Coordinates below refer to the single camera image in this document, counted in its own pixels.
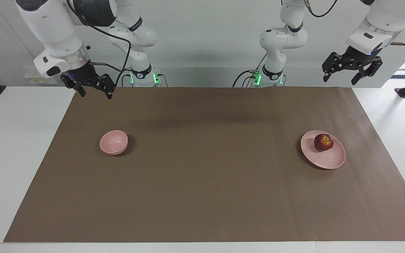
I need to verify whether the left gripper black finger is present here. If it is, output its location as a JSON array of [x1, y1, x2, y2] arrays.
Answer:
[[351, 58, 383, 85], [322, 52, 347, 82]]

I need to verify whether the right pink plate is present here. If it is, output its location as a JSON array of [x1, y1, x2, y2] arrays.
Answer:
[[99, 130, 129, 155]]

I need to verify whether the brown table mat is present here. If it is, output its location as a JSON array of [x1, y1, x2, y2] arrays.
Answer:
[[4, 86, 405, 243]]

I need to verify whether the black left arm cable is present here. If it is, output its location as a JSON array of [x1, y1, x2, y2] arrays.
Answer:
[[304, 0, 405, 46]]

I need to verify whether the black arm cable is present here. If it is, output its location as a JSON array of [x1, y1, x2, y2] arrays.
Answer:
[[65, 0, 133, 82], [304, 0, 405, 46]]

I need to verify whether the red apple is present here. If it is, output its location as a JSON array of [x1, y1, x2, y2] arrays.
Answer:
[[314, 134, 334, 152]]

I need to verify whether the white box with yellow labels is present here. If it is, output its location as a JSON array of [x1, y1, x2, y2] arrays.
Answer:
[[23, 67, 61, 85]]

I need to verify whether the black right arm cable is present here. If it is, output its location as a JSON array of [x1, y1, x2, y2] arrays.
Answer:
[[65, 0, 133, 82]]

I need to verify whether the pink plate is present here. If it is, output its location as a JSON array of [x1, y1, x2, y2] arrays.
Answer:
[[301, 130, 346, 170], [99, 130, 129, 155]]

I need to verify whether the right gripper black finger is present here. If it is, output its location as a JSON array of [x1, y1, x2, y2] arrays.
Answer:
[[96, 74, 116, 100], [64, 78, 86, 97]]

